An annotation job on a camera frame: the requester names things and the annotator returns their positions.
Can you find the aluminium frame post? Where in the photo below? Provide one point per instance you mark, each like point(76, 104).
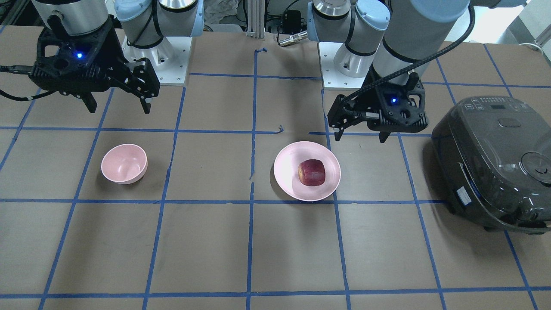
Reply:
point(256, 18)

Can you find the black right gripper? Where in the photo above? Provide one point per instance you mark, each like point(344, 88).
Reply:
point(115, 52)

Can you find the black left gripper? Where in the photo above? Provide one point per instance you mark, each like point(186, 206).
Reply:
point(363, 101)

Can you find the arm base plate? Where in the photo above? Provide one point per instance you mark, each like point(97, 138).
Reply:
point(172, 64)
point(331, 69)

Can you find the silver cable connector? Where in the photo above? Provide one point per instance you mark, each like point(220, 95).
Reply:
point(292, 39)

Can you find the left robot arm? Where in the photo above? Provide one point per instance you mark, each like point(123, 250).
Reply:
point(394, 40)

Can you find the pink bowl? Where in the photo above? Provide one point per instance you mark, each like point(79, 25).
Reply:
point(124, 164)

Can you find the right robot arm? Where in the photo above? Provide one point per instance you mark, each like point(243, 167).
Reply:
point(145, 22)

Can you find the red apple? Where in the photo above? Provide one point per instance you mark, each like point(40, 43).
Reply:
point(311, 172)

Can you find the black power adapter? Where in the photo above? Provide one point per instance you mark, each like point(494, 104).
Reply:
point(291, 22)

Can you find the dark grey rice cooker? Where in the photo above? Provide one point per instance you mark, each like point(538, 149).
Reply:
point(494, 152)

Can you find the pink plate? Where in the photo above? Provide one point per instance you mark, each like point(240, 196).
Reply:
point(286, 170)

